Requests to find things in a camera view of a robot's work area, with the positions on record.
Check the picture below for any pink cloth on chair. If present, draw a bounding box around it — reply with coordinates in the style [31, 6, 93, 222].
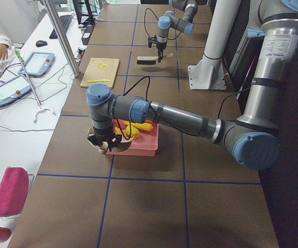
[0, 167, 30, 218]

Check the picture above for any aluminium frame post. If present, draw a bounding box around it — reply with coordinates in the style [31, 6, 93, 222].
[42, 0, 81, 78]

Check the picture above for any yellow plastic knife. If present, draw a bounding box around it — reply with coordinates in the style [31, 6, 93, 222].
[87, 79, 111, 83]

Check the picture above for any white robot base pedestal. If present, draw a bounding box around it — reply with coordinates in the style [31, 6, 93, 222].
[188, 0, 241, 90]

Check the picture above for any teach pendant far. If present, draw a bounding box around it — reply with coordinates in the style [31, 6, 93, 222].
[20, 52, 55, 78]

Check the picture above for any lemon slice near logo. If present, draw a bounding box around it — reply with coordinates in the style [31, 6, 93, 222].
[99, 64, 109, 70]

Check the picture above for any person hand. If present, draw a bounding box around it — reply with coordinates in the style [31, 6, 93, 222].
[0, 43, 9, 61]

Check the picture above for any black keyboard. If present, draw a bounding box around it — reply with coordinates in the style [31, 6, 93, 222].
[49, 14, 74, 40]

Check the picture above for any toy ginger root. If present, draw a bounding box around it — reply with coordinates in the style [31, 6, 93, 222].
[114, 127, 123, 135]

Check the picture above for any black box with label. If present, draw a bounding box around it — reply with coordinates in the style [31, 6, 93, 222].
[81, 28, 93, 45]

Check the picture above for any metal rod with green tip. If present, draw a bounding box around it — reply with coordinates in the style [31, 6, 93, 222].
[15, 50, 42, 109]

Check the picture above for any black computer mouse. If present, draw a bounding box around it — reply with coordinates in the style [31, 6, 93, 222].
[36, 40, 48, 48]

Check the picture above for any pink plastic bin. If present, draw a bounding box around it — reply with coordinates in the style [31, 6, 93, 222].
[107, 119, 159, 157]

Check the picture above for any yellow toy corn cob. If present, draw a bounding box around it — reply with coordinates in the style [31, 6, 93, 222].
[124, 121, 153, 132]

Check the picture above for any teach pendant near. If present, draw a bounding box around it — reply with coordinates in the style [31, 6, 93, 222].
[0, 75, 32, 106]

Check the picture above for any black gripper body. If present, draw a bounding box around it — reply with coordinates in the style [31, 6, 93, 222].
[87, 129, 121, 149]
[147, 36, 168, 51]

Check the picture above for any teach pendant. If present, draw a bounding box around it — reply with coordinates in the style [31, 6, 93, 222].
[0, 75, 32, 106]
[20, 52, 55, 78]

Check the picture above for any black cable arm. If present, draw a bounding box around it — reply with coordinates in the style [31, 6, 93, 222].
[143, 7, 178, 42]

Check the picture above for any wooden cutting board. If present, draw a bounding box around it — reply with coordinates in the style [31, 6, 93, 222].
[80, 57, 120, 89]

